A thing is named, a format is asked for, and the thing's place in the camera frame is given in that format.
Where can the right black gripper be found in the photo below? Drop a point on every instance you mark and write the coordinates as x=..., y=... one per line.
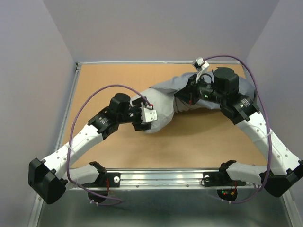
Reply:
x=188, y=93

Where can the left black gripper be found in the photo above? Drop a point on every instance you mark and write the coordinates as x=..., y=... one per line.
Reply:
x=138, y=126

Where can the grey pillowcase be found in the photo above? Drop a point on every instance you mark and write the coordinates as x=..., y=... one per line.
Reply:
x=222, y=90

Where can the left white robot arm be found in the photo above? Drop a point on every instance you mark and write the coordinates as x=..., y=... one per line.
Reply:
x=51, y=176

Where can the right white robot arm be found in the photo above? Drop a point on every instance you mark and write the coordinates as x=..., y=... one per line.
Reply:
x=279, y=157

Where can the metal front panel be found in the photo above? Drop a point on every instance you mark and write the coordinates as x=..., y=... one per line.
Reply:
x=165, y=208

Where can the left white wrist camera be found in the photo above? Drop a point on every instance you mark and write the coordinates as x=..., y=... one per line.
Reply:
x=148, y=115

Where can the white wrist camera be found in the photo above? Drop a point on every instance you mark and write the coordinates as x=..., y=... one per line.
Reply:
x=201, y=66
x=148, y=115

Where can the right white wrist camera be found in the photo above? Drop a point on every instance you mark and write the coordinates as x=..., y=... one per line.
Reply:
x=201, y=66

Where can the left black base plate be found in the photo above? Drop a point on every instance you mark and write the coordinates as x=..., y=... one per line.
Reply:
x=113, y=178

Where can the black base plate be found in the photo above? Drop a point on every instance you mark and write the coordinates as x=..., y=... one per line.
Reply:
x=113, y=178
x=216, y=179

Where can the aluminium frame rail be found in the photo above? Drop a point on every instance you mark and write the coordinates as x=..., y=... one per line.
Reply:
x=169, y=177

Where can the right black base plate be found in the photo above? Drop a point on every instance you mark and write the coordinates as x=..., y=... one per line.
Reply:
x=216, y=179

